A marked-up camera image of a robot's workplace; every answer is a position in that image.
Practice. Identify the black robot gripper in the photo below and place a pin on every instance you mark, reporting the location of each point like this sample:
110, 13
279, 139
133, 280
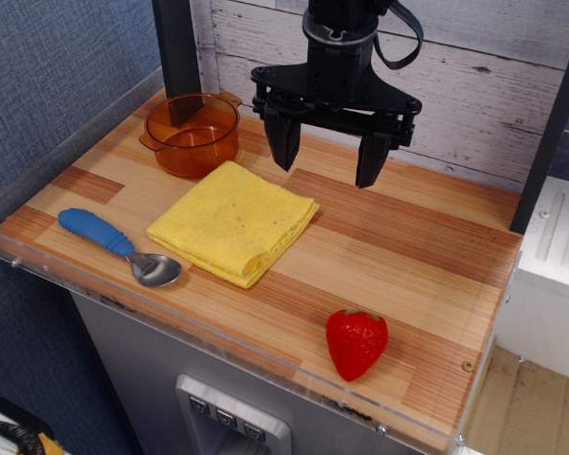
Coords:
336, 89

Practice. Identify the orange transparent pot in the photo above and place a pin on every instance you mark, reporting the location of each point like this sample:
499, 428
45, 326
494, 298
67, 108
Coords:
191, 135

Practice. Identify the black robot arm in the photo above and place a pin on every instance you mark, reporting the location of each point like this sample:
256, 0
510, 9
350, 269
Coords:
337, 20

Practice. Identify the yellow folded towel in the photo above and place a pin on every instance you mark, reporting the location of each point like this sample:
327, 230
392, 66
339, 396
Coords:
233, 224

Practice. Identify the red plastic strawberry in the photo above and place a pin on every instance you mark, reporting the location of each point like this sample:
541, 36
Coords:
356, 339

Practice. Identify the white ribbed side counter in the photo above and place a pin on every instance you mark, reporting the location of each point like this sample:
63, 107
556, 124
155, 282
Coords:
534, 320

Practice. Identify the grey toy fridge cabinet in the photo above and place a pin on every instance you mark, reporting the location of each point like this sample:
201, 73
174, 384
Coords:
143, 363

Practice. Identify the clear acrylic table guard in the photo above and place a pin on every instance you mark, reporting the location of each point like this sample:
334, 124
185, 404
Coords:
429, 252

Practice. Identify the yellow object at corner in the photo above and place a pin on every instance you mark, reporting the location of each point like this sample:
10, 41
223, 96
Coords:
51, 447

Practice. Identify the blue handled metal spoon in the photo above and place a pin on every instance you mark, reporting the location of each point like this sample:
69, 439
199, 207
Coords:
150, 270

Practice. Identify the black right vertical post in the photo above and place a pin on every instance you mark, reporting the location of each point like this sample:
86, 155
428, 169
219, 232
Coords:
543, 158

